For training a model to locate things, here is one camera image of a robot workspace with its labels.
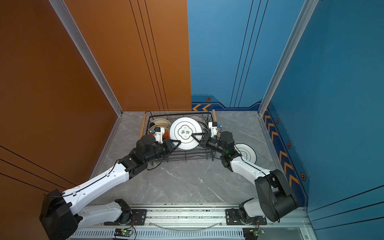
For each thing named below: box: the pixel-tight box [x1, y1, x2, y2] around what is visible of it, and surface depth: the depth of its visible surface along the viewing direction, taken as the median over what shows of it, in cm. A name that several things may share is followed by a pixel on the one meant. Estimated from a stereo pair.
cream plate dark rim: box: [151, 118, 172, 127], surface depth 100 cm
